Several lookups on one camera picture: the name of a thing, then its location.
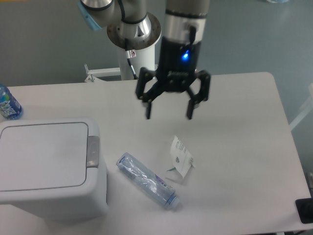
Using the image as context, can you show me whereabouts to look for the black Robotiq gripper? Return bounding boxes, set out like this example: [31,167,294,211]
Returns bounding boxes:
[135,37,211,119]

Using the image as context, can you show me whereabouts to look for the grey trash can push button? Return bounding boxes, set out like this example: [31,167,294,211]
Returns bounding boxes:
[86,136,100,168]

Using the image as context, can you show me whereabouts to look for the white trash can lid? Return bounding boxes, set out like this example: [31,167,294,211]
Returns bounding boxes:
[0,121,89,191]

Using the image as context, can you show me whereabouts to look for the white trash can body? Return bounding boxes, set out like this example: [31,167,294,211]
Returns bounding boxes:
[0,117,109,220]

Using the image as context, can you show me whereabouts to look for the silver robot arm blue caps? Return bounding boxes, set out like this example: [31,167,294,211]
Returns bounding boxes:
[77,0,211,119]

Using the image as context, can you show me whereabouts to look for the crumpled white paper packet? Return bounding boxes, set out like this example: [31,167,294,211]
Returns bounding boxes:
[165,135,195,184]

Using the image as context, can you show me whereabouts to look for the crushed clear plastic bottle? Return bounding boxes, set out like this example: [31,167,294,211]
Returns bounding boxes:
[116,152,180,211]

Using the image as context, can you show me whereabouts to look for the blue labelled water bottle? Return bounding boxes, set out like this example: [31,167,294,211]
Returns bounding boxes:
[0,84,23,120]

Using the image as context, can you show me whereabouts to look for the black device at table edge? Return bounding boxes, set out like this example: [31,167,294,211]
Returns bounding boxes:
[295,198,313,224]

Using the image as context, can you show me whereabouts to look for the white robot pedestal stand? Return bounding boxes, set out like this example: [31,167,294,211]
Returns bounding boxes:
[85,43,157,83]

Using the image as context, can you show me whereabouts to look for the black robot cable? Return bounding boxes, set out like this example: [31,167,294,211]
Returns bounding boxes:
[124,38,139,81]

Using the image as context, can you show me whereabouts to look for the white table leg frame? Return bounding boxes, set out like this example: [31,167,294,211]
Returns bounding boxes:
[289,83,313,131]

